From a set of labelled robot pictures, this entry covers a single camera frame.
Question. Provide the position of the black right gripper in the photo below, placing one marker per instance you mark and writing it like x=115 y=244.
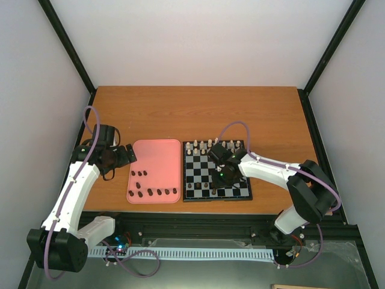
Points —
x=218 y=183

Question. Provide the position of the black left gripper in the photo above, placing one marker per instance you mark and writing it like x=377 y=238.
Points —
x=124 y=158

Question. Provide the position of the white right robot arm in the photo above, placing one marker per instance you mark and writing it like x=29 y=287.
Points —
x=312 y=193

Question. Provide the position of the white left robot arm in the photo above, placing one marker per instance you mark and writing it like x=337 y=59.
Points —
x=60 y=244

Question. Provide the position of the black grey chess board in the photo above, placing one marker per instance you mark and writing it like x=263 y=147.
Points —
x=197 y=169

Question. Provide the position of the green led circuit board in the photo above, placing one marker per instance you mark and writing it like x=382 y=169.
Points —
x=123 y=241

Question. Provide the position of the pink silicone tray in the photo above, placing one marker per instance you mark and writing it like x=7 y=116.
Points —
x=161 y=158

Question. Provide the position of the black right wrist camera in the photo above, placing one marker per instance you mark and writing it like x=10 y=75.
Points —
x=219 y=154

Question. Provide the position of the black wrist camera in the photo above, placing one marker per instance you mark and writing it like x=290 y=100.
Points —
x=219 y=154
x=109 y=136

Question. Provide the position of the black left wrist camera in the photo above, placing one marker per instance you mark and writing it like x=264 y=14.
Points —
x=109 y=136

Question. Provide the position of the black aluminium frame rail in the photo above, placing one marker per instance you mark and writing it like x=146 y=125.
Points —
x=254 y=229

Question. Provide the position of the light blue cable duct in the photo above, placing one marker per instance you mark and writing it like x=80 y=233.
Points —
x=189 y=254

